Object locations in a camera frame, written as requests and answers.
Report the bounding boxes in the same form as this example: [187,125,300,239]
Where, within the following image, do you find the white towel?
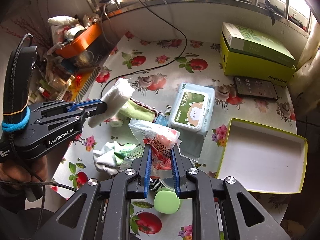
[88,78,135,128]

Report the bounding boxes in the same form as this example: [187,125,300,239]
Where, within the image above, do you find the clear red snack packet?
[129,118,181,171]

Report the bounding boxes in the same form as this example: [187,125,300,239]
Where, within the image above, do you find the black jacket sleeve forearm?
[1,184,41,239]

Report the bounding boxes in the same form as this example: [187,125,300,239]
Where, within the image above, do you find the person's left hand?
[1,156,48,183]

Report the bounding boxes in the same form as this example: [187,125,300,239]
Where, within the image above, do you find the black striped sock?
[149,178,163,192]

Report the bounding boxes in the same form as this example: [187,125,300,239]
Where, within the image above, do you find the grey-blue round lid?
[160,178,174,190]

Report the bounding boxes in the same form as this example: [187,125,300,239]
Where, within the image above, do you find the grey-green folded cloth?
[179,129,207,160]

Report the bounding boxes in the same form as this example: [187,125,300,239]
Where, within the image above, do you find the white bandage roll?
[109,113,124,128]

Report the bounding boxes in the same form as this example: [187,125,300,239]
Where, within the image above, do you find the white green crumpled cloth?
[93,141,136,176]

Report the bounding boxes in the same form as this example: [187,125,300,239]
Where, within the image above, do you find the light green round sponge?
[153,189,181,215]

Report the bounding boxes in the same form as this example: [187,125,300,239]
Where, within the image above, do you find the green cloth with red trim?
[119,98,159,122]

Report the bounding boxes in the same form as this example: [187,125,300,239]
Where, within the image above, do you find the blue face mask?
[153,114,168,126]

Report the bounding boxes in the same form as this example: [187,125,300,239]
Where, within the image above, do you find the wet wipes pack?
[168,82,215,134]

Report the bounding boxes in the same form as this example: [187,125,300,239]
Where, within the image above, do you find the orange plastic basin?
[55,24,102,59]

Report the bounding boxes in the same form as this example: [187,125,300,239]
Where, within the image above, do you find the open yellow-green box tray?
[216,118,308,194]

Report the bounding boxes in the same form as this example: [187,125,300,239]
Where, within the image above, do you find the black smartphone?
[233,76,278,101]

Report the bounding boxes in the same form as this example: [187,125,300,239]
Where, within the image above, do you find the yellow-green shoe box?
[220,34,296,87]

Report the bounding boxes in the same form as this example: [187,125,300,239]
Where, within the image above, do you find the green white carton box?
[222,22,295,67]

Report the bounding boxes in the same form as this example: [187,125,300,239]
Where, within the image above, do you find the cream curtain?
[287,23,320,117]

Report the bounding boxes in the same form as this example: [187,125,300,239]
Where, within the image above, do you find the black camera with screen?
[3,46,37,124]

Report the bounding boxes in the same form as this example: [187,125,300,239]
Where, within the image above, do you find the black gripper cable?
[0,179,78,233]

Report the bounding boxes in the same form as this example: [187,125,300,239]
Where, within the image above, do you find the black power cable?
[100,0,188,98]

